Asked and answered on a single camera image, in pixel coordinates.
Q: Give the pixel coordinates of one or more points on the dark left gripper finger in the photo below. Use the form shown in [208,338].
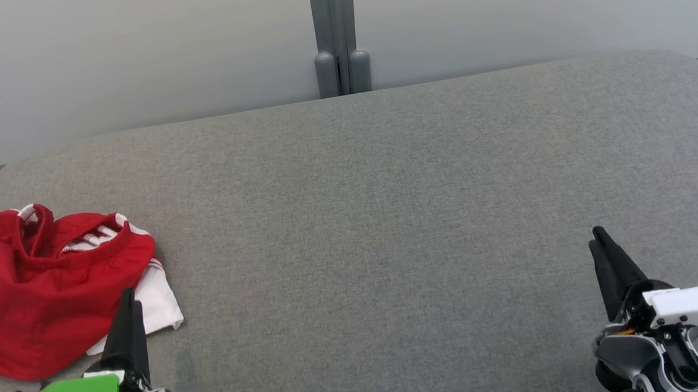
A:
[142,343]
[122,338]

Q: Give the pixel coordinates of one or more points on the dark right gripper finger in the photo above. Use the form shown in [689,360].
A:
[604,282]
[622,268]

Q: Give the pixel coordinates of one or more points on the red white striped lettered shorts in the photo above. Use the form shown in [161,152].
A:
[158,298]

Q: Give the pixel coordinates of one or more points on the plain red white-trimmed garment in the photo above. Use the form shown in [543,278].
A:
[21,309]

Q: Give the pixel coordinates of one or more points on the grey metal partition post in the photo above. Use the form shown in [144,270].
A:
[339,35]

